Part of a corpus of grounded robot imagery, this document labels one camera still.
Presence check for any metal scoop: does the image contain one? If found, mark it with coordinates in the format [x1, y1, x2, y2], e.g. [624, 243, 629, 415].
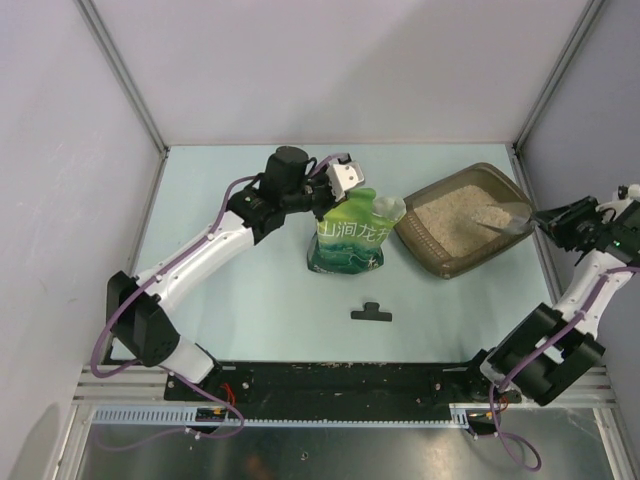
[471, 202, 534, 235]

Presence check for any green litter bag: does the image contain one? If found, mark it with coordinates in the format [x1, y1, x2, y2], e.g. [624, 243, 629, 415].
[306, 188, 407, 275]

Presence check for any black bag clip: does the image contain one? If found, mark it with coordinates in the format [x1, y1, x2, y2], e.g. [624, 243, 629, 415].
[350, 302, 393, 322]

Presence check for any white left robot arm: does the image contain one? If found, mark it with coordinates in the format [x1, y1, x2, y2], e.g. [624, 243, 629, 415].
[107, 146, 350, 400]

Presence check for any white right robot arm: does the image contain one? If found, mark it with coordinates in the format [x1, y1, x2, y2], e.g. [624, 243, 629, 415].
[461, 191, 639, 406]

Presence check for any beige cat litter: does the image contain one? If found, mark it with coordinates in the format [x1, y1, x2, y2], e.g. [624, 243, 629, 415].
[414, 185, 499, 258]

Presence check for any brown plastic litter box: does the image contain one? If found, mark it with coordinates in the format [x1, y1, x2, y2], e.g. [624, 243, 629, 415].
[395, 163, 531, 279]

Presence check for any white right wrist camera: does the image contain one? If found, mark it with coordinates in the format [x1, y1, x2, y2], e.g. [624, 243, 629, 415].
[617, 183, 640, 201]

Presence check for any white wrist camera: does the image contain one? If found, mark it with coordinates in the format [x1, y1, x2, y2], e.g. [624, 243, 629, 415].
[617, 183, 640, 201]
[326, 159, 365, 201]

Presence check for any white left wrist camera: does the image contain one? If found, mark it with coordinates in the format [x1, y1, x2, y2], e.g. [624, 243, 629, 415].
[326, 159, 365, 201]

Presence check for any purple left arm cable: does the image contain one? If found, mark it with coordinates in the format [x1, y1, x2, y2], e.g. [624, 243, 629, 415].
[89, 152, 351, 451]

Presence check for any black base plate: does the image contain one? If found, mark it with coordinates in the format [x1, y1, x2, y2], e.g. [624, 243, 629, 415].
[196, 361, 489, 406]

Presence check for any aluminium frame rail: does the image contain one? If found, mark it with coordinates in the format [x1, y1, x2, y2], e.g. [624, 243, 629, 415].
[73, 366, 168, 405]

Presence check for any white slotted cable duct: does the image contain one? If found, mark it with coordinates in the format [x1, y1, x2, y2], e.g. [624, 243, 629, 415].
[93, 405, 468, 428]

